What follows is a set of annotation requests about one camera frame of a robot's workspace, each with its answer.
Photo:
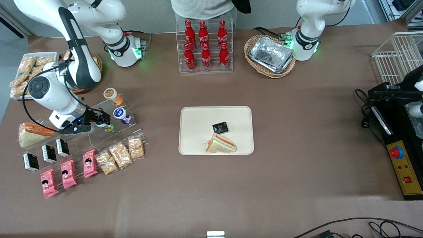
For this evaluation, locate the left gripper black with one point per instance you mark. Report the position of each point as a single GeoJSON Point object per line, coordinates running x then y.
{"type": "Point", "coordinates": [409, 80]}

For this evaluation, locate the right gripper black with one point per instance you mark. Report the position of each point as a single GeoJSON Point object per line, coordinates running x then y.
{"type": "Point", "coordinates": [93, 116]}

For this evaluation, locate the green gum bottle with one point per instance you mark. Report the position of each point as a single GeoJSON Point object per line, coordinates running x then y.
{"type": "Point", "coordinates": [108, 127]}

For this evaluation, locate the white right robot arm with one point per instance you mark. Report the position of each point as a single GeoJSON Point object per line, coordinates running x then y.
{"type": "Point", "coordinates": [53, 92]}

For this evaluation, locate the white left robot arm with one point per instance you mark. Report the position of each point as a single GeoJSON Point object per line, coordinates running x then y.
{"type": "Point", "coordinates": [310, 13]}

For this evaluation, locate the blue gum bottle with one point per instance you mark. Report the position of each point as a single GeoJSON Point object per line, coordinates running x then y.
{"type": "Point", "coordinates": [119, 113]}

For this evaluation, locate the orange gum bottle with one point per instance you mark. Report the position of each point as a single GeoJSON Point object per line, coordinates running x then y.
{"type": "Point", "coordinates": [110, 94]}

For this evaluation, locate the white rectangular snack tray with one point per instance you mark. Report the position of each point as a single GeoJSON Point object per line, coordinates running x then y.
{"type": "Point", "coordinates": [49, 54]}

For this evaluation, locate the cream plastic tray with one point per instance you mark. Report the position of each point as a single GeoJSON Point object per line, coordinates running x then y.
{"type": "Point", "coordinates": [198, 129]}

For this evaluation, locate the silver foil tray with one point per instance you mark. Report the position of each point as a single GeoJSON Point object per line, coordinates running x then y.
{"type": "Point", "coordinates": [271, 54]}

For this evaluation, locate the small clear acrylic riser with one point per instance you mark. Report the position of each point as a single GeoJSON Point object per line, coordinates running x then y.
{"type": "Point", "coordinates": [99, 106]}

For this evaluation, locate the large clear acrylic riser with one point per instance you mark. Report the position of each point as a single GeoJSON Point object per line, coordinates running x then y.
{"type": "Point", "coordinates": [82, 142]}

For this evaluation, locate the clear wrapped cracker pack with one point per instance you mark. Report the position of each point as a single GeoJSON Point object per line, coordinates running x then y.
{"type": "Point", "coordinates": [136, 148]}
{"type": "Point", "coordinates": [121, 155]}
{"type": "Point", "coordinates": [107, 162]}

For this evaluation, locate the pink snack packet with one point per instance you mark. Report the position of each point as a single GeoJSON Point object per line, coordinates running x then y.
{"type": "Point", "coordinates": [68, 174]}
{"type": "Point", "coordinates": [49, 183]}
{"type": "Point", "coordinates": [90, 163]}

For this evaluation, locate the black white snack packet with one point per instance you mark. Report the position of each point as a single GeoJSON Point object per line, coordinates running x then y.
{"type": "Point", "coordinates": [49, 154]}
{"type": "Point", "coordinates": [31, 162]}
{"type": "Point", "coordinates": [62, 147]}
{"type": "Point", "coordinates": [220, 128]}

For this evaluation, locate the dark brown wicker basket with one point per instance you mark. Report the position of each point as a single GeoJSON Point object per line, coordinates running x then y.
{"type": "Point", "coordinates": [100, 63]}

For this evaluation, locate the clear bag brown snack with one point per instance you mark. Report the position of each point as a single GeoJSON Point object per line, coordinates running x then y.
{"type": "Point", "coordinates": [94, 60]}
{"type": "Point", "coordinates": [26, 64]}
{"type": "Point", "coordinates": [67, 55]}
{"type": "Point", "coordinates": [38, 70]}
{"type": "Point", "coordinates": [19, 91]}
{"type": "Point", "coordinates": [44, 61]}
{"type": "Point", "coordinates": [19, 79]}

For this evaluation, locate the red emergency stop button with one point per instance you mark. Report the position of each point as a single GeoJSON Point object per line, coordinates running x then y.
{"type": "Point", "coordinates": [396, 152]}

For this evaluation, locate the wrapped triangle sandwich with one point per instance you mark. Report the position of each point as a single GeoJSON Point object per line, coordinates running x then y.
{"type": "Point", "coordinates": [220, 145]}
{"type": "Point", "coordinates": [34, 137]}

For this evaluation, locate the black yellow control box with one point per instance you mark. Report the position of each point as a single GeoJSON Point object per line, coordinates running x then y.
{"type": "Point", "coordinates": [404, 172]}

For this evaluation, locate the red cola bottle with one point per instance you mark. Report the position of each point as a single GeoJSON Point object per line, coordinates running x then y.
{"type": "Point", "coordinates": [224, 58]}
{"type": "Point", "coordinates": [189, 34]}
{"type": "Point", "coordinates": [203, 34]}
{"type": "Point", "coordinates": [189, 59]}
{"type": "Point", "coordinates": [222, 33]}
{"type": "Point", "coordinates": [206, 59]}

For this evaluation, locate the clear acrylic bottle rack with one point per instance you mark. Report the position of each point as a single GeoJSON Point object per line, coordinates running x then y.
{"type": "Point", "coordinates": [213, 67]}

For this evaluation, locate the light wicker basket scalloped rim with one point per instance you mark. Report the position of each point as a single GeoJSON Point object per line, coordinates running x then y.
{"type": "Point", "coordinates": [252, 41]}

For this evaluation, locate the person in white shirt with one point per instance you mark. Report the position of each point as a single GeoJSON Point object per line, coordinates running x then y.
{"type": "Point", "coordinates": [201, 8]}

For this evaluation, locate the small white metal object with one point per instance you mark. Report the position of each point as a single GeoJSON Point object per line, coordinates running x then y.
{"type": "Point", "coordinates": [215, 234]}

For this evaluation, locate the black garment piece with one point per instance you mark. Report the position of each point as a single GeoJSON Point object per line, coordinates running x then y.
{"type": "Point", "coordinates": [242, 5]}

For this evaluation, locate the right wrist grey camera box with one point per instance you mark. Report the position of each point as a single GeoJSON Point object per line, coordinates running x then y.
{"type": "Point", "coordinates": [77, 129]}

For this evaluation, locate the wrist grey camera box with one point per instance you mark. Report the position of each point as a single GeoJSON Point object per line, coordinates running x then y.
{"type": "Point", "coordinates": [77, 129]}
{"type": "Point", "coordinates": [414, 110]}

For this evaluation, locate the left wrist grey camera box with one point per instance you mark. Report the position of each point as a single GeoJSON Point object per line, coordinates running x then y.
{"type": "Point", "coordinates": [414, 110]}

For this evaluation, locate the aluminium frame rack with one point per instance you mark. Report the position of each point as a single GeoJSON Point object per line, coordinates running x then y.
{"type": "Point", "coordinates": [401, 10]}

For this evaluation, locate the dark metal frame bar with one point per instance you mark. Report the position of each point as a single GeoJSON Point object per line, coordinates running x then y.
{"type": "Point", "coordinates": [13, 23]}

